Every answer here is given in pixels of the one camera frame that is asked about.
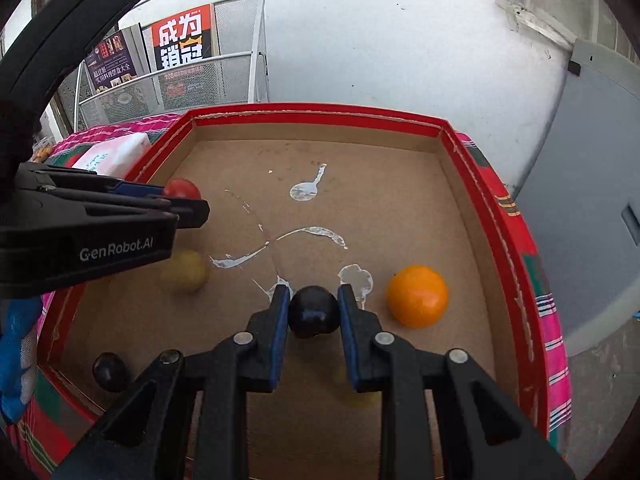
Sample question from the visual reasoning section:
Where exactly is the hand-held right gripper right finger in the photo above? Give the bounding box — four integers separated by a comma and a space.
337, 284, 576, 480

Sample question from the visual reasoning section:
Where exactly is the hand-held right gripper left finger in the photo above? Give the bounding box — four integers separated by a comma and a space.
50, 284, 292, 480

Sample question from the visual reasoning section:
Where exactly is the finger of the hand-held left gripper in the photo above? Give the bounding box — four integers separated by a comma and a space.
30, 194, 211, 242
17, 162, 168, 198

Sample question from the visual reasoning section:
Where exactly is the red tomato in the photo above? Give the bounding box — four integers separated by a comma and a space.
164, 178, 202, 202

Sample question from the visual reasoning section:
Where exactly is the dark purple plum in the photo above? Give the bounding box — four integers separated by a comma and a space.
288, 286, 341, 338
92, 352, 129, 393

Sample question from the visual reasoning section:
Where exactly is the orange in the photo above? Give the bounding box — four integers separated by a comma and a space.
387, 265, 449, 329

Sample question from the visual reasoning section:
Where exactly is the red cardboard box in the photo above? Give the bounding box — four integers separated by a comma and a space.
37, 102, 551, 480

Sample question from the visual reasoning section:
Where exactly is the person's left hand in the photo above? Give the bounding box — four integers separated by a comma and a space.
0, 299, 45, 425

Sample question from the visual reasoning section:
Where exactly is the white tissue package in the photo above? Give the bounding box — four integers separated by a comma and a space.
70, 132, 151, 176

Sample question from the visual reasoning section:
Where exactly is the dark cookbook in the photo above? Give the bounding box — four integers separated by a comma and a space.
84, 30, 146, 121

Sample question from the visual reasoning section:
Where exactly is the red and black book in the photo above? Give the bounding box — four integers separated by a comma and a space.
150, 4, 221, 111

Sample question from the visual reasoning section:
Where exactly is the white metal mesh rack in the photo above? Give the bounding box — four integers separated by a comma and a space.
74, 0, 271, 131

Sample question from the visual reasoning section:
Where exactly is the plaid tablecloth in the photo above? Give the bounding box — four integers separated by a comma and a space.
5, 112, 571, 480

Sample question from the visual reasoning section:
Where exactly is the grey metal cabinet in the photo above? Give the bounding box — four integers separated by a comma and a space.
515, 37, 640, 358

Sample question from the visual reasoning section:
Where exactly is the window frame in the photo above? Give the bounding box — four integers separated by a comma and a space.
475, 0, 636, 56

